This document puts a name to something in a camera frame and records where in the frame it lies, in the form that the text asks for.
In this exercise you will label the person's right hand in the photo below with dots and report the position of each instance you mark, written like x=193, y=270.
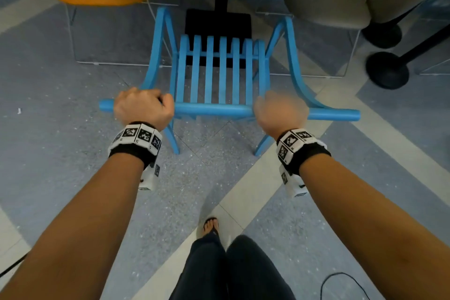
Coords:
x=279, y=113

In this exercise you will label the left wrist marker band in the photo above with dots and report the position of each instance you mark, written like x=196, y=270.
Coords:
x=139, y=141

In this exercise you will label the person's left forearm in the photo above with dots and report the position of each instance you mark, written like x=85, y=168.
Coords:
x=75, y=233

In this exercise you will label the person's legs in dark trousers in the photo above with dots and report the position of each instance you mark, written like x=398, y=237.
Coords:
x=232, y=271

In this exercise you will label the person's left thumb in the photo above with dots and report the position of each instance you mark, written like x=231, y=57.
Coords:
x=165, y=99

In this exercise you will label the person's foot in sandal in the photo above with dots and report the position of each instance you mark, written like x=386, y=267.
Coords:
x=210, y=226

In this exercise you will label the right wrist marker band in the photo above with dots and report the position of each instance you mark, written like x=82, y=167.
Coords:
x=297, y=155

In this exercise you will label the white table with black pedestal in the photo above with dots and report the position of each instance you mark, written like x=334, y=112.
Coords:
x=225, y=1

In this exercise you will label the person's left hand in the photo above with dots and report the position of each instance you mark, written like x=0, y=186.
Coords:
x=140, y=106

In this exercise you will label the person's right forearm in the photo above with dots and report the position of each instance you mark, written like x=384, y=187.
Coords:
x=379, y=233

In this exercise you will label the wrist marker band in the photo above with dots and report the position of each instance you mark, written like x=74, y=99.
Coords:
x=139, y=141
x=297, y=155

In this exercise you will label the black round stand base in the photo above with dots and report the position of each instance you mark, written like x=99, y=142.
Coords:
x=382, y=34
x=387, y=70

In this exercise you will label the blue wooden chair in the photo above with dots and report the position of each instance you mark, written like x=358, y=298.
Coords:
x=214, y=110

